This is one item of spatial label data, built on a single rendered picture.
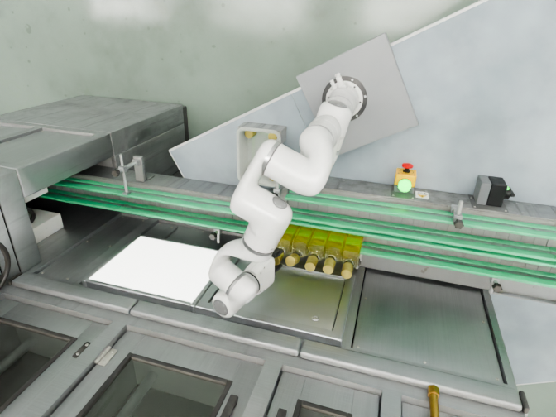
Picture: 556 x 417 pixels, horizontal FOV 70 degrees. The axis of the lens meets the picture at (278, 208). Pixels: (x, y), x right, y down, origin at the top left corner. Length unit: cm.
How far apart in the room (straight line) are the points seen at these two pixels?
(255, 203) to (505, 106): 94
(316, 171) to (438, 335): 72
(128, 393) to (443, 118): 127
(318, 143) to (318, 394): 65
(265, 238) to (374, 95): 72
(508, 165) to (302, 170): 87
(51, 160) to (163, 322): 77
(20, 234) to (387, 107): 135
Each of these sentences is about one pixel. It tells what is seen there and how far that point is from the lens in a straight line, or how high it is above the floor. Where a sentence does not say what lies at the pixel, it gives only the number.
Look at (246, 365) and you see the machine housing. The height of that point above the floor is 145.
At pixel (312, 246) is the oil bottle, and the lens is 134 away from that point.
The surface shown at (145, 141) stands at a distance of 217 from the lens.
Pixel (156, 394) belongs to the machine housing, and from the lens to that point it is 118.
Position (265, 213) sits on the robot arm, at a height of 146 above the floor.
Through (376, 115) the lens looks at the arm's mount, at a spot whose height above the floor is 79.
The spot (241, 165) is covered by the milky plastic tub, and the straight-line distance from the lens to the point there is 158.
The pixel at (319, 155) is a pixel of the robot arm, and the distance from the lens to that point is 90.
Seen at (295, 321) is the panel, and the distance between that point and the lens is 127.
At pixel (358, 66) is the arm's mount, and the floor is 80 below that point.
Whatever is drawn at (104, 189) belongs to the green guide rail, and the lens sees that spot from 181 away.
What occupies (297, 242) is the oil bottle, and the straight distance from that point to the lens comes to 135.
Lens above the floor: 220
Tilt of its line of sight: 60 degrees down
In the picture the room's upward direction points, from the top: 145 degrees counter-clockwise
